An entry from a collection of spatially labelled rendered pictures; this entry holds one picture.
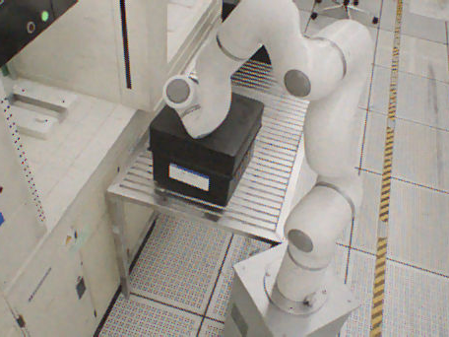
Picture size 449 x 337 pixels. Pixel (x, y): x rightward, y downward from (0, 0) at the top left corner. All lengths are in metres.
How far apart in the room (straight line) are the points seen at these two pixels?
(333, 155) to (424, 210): 1.93
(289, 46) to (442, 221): 2.16
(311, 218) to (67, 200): 0.74
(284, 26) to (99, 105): 1.00
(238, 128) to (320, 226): 0.52
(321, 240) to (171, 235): 1.43
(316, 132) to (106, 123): 0.90
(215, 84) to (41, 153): 0.71
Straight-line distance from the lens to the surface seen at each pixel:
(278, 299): 1.36
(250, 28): 0.91
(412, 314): 2.43
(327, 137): 0.92
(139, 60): 1.56
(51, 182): 1.48
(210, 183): 1.46
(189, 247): 2.33
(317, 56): 0.80
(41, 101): 1.72
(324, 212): 1.03
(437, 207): 2.91
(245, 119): 1.46
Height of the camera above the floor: 1.96
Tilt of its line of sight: 46 degrees down
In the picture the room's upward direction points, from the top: 10 degrees clockwise
